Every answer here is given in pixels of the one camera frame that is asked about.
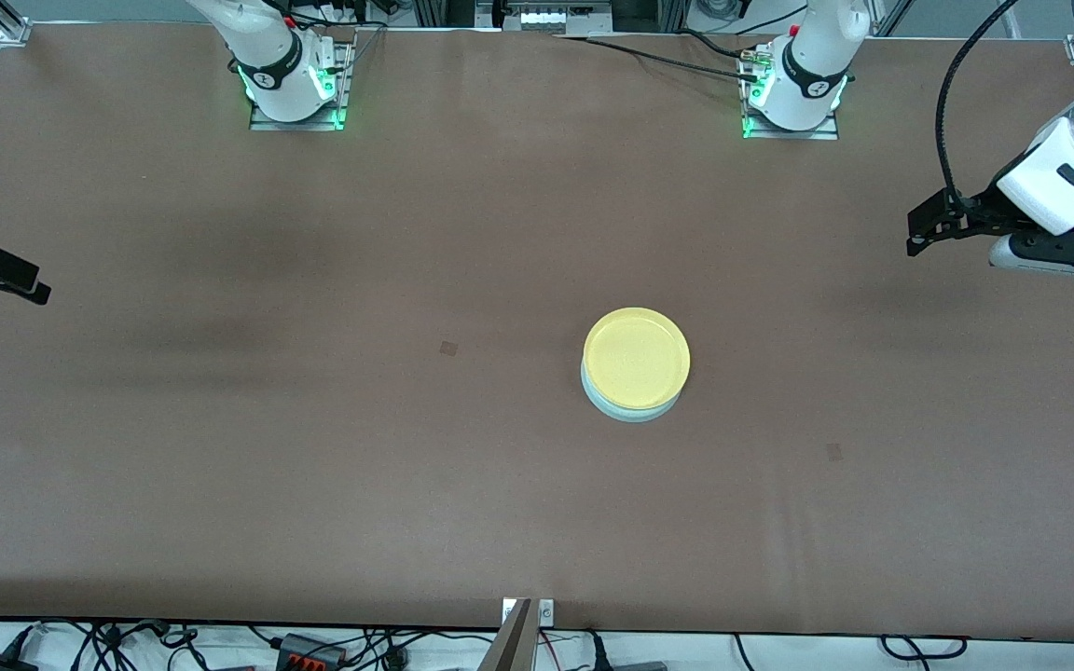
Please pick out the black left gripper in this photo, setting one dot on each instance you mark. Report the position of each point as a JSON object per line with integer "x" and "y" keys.
{"x": 978, "y": 210}

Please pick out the yellow plate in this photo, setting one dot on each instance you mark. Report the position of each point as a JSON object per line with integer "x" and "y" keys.
{"x": 636, "y": 359}

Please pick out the pale green plate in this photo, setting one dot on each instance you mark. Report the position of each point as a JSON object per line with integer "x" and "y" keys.
{"x": 632, "y": 416}

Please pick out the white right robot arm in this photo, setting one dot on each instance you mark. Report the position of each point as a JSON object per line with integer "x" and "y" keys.
{"x": 276, "y": 56}

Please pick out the brown table mat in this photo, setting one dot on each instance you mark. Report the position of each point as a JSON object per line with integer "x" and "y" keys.
{"x": 313, "y": 485}

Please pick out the grey control device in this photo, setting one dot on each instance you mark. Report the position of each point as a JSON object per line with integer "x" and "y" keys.
{"x": 546, "y": 17}

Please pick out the black orange connector block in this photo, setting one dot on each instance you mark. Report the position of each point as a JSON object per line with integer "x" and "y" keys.
{"x": 309, "y": 650}

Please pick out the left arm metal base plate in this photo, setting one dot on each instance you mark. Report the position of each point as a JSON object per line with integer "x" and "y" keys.
{"x": 793, "y": 135}

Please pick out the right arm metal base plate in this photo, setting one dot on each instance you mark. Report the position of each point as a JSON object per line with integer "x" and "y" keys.
{"x": 343, "y": 89}

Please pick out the white post bracket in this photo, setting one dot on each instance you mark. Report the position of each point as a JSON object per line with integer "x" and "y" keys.
{"x": 546, "y": 611}

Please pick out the aluminium camera post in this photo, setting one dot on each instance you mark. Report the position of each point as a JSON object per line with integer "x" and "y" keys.
{"x": 511, "y": 643}

